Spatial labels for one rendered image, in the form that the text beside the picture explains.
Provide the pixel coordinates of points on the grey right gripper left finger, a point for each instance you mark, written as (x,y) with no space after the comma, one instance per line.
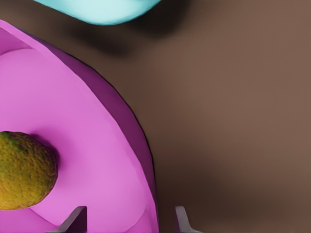
(76,219)

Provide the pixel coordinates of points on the light blue tray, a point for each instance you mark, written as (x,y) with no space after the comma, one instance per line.
(104,11)

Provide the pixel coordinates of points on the pink round plate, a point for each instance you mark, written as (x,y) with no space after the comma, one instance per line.
(92,136)

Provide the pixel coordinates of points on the green-tinged orange fruit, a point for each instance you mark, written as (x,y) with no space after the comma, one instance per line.
(24,172)

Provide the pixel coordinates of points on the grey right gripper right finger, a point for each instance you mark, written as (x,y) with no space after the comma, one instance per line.
(182,222)

